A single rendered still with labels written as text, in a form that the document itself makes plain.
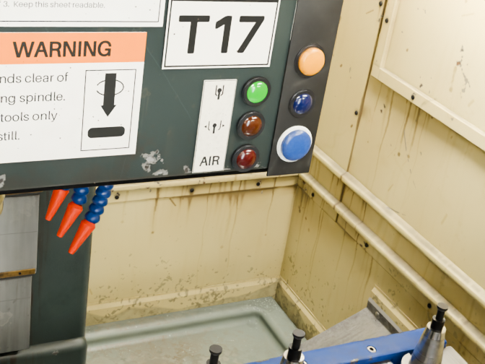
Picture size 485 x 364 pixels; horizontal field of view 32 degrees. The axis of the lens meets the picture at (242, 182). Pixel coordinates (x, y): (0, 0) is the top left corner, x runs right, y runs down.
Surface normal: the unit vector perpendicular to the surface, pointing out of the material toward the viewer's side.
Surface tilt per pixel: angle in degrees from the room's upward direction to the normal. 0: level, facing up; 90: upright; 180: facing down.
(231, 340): 0
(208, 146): 90
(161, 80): 90
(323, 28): 90
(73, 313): 90
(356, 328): 24
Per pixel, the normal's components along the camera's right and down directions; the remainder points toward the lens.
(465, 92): -0.89, 0.08
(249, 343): 0.14, -0.88
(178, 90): 0.43, 0.47
